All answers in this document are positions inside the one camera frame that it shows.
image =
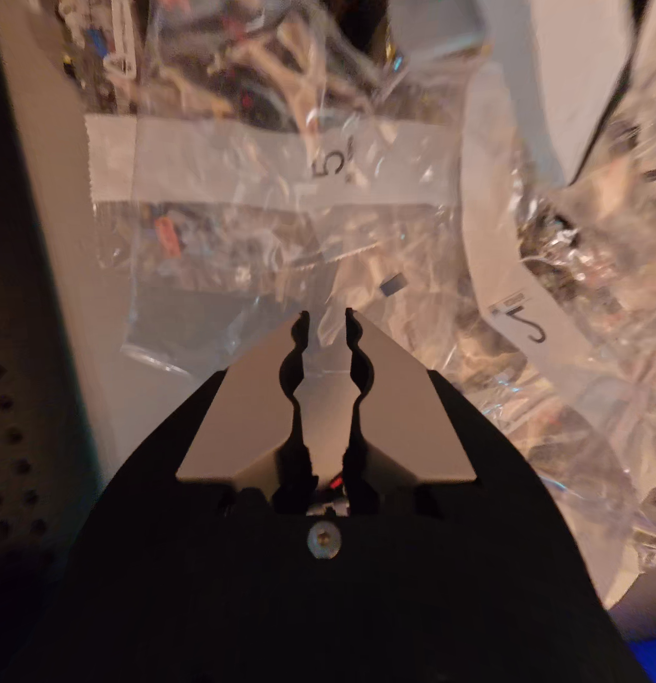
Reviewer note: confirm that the clear bag tall white label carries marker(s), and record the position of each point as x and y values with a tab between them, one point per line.
498	240

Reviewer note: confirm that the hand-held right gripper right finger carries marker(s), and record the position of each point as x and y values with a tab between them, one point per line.
413	427

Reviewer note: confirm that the numbered clear plastic bag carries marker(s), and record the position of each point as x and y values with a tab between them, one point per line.
215	154

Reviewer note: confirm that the black perforated board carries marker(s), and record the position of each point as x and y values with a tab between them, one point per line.
23	453

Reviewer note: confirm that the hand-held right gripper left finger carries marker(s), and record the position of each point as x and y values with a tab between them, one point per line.
242	427

